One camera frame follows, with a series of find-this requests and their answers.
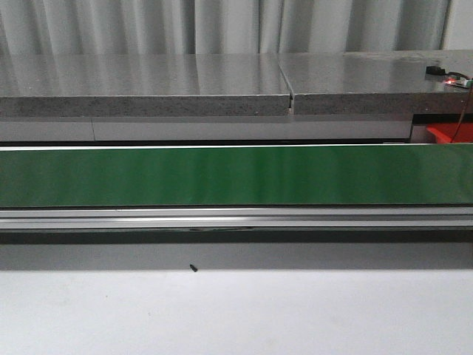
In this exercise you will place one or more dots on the green circuit board red LED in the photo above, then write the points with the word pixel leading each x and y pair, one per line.
pixel 459 81

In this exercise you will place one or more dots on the grey pleated curtain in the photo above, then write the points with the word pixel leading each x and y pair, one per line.
pixel 203 27

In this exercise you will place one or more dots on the aluminium conveyor frame rail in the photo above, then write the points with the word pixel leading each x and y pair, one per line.
pixel 276 224

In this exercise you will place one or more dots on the red plastic bin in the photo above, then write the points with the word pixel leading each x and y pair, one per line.
pixel 446 133

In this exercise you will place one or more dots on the grey stone slab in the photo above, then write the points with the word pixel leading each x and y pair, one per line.
pixel 374 83
pixel 142 86

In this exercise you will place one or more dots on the grey stone left slab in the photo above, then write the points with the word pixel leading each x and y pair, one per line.
pixel 142 86

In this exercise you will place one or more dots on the green conveyor belt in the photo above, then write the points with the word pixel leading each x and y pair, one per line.
pixel 238 176

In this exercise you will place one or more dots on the small black sensor box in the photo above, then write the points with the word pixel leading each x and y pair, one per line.
pixel 435 70

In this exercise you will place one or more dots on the grey stone right slab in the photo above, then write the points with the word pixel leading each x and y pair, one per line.
pixel 374 83

